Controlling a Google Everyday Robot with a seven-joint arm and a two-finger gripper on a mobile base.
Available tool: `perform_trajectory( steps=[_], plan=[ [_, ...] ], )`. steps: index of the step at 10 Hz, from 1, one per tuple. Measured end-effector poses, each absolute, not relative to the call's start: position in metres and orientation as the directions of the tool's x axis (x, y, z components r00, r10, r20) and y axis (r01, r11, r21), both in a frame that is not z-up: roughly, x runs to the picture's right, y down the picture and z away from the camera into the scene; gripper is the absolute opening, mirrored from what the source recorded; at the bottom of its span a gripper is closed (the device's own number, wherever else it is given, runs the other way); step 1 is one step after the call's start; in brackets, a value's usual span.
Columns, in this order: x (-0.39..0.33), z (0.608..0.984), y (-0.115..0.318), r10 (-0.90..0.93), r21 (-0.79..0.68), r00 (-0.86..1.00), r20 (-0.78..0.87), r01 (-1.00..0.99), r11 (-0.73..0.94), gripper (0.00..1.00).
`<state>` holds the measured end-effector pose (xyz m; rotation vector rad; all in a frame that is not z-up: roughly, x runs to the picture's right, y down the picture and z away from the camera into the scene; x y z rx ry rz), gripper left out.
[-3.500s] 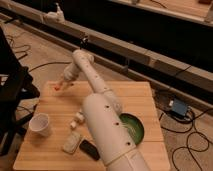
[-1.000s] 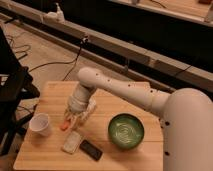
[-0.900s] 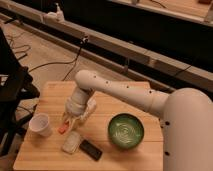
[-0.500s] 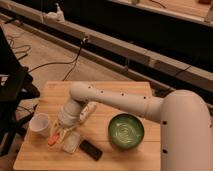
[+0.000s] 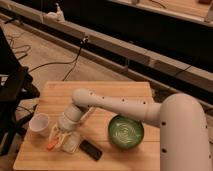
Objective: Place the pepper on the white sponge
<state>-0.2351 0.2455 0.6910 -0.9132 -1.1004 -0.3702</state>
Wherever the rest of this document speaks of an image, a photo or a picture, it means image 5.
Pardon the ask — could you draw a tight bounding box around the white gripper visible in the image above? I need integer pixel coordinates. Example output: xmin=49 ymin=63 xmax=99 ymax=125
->
xmin=49 ymin=105 xmax=83 ymax=148

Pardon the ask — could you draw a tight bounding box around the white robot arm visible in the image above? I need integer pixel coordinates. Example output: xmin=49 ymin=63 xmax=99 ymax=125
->
xmin=49 ymin=88 xmax=213 ymax=171

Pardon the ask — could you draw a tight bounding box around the white sponge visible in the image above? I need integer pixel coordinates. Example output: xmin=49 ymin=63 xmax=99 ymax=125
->
xmin=62 ymin=132 xmax=81 ymax=154

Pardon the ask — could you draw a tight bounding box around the white paper cup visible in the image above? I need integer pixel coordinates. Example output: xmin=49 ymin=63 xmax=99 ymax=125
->
xmin=29 ymin=113 xmax=50 ymax=137

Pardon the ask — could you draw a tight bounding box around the black smartphone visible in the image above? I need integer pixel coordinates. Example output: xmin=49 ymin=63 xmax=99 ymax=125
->
xmin=79 ymin=140 xmax=102 ymax=161

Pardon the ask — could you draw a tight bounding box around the white tube bottle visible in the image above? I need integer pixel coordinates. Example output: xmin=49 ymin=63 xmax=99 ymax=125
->
xmin=80 ymin=107 xmax=95 ymax=122

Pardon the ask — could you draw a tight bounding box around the black chair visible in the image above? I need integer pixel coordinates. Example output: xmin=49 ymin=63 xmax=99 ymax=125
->
xmin=0 ymin=27 xmax=40 ymax=156

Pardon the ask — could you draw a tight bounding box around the green bowl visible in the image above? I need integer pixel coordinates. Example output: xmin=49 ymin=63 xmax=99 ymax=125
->
xmin=108 ymin=115 xmax=144 ymax=150

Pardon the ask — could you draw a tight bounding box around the white object on ledge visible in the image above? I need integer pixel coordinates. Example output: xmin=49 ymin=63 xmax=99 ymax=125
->
xmin=45 ymin=4 xmax=65 ymax=22

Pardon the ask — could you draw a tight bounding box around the black floor cable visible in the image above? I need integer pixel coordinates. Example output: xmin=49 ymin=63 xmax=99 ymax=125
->
xmin=28 ymin=35 xmax=90 ymax=82

